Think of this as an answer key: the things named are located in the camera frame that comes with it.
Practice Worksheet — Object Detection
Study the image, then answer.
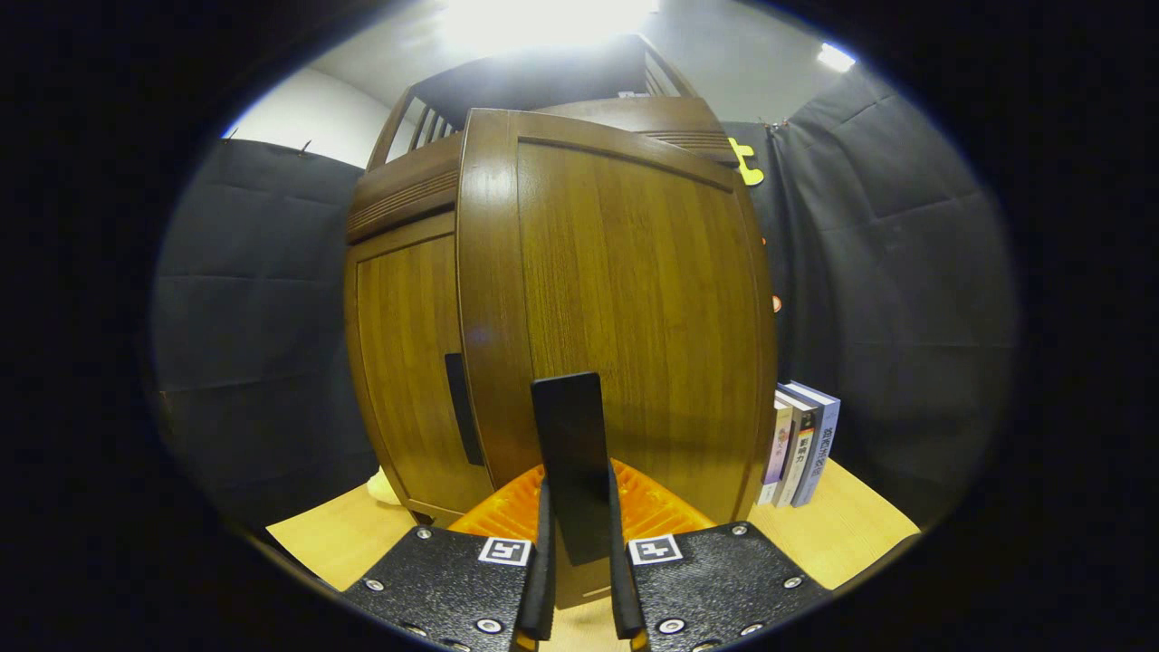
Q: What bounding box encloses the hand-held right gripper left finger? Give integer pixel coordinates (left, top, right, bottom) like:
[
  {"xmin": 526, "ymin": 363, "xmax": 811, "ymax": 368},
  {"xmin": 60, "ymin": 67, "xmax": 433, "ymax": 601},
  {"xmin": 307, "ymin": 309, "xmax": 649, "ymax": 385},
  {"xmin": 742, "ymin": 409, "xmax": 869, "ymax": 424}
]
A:
[{"xmin": 342, "ymin": 466, "xmax": 555, "ymax": 652}]

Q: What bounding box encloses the brown cover book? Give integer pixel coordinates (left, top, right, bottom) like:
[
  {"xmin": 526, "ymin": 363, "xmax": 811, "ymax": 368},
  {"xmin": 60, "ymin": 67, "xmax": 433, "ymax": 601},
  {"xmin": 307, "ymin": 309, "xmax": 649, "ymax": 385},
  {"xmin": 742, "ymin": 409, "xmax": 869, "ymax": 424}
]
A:
[{"xmin": 759, "ymin": 398, "xmax": 795, "ymax": 506}]

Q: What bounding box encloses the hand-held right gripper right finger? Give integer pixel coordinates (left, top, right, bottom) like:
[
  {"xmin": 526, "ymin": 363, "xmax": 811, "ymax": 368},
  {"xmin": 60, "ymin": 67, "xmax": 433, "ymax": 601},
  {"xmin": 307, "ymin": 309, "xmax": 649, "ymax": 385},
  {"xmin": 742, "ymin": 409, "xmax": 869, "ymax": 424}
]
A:
[{"xmin": 605, "ymin": 459, "xmax": 829, "ymax": 652}]

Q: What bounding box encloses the blue grey book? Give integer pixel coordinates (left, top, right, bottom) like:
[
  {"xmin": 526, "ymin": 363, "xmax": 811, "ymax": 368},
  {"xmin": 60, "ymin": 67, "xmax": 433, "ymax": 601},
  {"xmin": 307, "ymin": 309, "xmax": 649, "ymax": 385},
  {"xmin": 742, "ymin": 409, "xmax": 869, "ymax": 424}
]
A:
[{"xmin": 792, "ymin": 381, "xmax": 840, "ymax": 508}]

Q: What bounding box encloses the large ceiling light panel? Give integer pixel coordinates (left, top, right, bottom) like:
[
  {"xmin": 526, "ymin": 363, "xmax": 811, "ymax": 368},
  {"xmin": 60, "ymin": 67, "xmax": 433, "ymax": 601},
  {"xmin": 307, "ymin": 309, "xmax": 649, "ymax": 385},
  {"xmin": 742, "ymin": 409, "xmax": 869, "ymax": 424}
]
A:
[{"xmin": 435, "ymin": 0, "xmax": 662, "ymax": 55}]

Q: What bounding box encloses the black door handle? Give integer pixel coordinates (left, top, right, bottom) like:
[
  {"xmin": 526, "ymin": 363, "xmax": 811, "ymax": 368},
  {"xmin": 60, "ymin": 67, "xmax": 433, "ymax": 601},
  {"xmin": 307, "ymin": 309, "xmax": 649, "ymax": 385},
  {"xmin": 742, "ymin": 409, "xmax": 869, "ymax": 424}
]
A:
[
  {"xmin": 444, "ymin": 353, "xmax": 485, "ymax": 467},
  {"xmin": 531, "ymin": 371, "xmax": 612, "ymax": 567}
]

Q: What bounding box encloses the wooden cabinet door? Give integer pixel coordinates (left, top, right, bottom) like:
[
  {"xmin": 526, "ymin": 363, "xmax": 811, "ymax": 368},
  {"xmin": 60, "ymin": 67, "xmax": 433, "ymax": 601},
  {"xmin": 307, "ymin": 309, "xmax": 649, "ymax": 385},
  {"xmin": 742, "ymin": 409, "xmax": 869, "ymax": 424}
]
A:
[
  {"xmin": 344, "ymin": 213, "xmax": 494, "ymax": 526},
  {"xmin": 455, "ymin": 109, "xmax": 780, "ymax": 609}
]

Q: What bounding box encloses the wooden double-door shoe cabinet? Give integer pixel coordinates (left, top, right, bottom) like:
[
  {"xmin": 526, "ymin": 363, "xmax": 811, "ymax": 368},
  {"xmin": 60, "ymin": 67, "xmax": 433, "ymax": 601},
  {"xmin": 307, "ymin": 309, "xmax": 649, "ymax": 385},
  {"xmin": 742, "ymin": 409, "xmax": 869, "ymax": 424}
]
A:
[{"xmin": 342, "ymin": 34, "xmax": 739, "ymax": 531}]

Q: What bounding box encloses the black backdrop cloth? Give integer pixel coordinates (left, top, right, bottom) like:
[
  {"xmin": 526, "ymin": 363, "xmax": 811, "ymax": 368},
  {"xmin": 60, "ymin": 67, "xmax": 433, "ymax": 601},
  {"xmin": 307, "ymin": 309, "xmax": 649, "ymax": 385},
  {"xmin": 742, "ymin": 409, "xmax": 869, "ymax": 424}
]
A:
[{"xmin": 149, "ymin": 68, "xmax": 1020, "ymax": 535}]

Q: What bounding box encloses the white and black book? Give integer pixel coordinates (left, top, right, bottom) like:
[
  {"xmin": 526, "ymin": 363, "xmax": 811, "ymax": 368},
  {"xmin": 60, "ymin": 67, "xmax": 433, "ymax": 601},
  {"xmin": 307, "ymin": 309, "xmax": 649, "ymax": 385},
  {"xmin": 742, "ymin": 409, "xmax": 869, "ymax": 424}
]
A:
[{"xmin": 774, "ymin": 389, "xmax": 819, "ymax": 508}]

